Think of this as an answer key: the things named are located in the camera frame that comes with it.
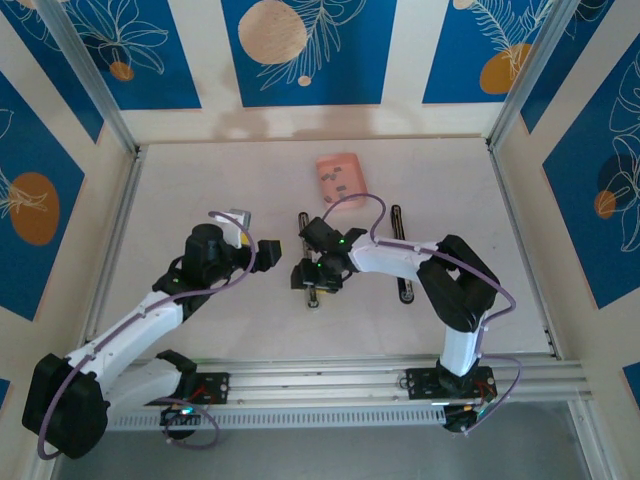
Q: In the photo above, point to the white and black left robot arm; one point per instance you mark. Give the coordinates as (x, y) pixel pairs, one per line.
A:
(130, 325)

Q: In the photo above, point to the black stapler part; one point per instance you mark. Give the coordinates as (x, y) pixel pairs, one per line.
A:
(406, 292)

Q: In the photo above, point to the pink plastic tray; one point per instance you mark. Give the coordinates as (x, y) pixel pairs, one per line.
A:
(357, 180)

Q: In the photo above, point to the aluminium frame post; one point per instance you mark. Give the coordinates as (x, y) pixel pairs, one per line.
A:
(530, 65)
(85, 65)

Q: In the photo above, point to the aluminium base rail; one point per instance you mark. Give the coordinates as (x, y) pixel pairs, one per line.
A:
(320, 382)

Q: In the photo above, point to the aluminium table side rail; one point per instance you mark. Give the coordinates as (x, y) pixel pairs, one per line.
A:
(122, 215)
(515, 215)

